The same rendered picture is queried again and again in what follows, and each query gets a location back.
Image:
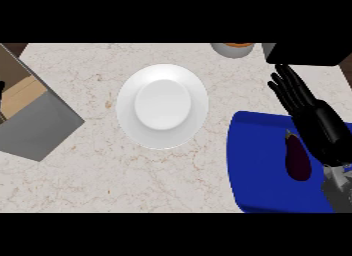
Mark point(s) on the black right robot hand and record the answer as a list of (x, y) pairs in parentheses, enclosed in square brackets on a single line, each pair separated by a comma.
[(320, 123)]

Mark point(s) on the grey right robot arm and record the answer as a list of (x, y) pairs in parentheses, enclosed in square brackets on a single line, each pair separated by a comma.
[(344, 190)]

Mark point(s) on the dark purple eggplant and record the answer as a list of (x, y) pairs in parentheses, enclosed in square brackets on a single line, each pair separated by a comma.
[(297, 160)]

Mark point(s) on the blue tray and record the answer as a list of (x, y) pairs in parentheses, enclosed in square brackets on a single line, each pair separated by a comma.
[(261, 166)]

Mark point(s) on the white plate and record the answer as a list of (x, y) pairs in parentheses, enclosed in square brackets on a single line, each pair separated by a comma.
[(161, 106)]

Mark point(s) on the wooden drawer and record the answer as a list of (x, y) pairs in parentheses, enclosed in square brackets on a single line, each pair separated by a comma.
[(16, 90)]

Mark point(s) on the black appliance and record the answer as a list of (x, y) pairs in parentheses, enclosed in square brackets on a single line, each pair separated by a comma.
[(306, 53)]

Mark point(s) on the grey pot with orange contents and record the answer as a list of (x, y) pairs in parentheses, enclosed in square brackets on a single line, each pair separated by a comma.
[(232, 50)]

